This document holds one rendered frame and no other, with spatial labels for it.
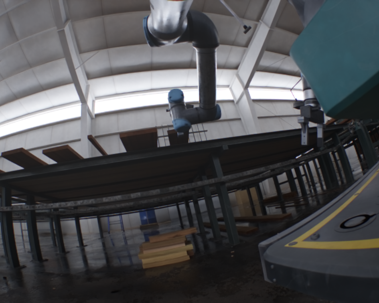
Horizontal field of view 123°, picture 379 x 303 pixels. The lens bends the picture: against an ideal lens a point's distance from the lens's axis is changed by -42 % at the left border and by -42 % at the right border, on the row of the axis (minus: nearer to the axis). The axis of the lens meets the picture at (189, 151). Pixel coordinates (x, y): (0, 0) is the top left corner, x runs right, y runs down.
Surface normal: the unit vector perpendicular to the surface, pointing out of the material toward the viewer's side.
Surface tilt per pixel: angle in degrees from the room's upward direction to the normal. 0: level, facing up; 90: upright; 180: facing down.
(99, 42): 179
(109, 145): 87
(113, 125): 92
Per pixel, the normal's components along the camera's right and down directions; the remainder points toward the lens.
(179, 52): 0.22, 0.87
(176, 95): 0.03, -0.33
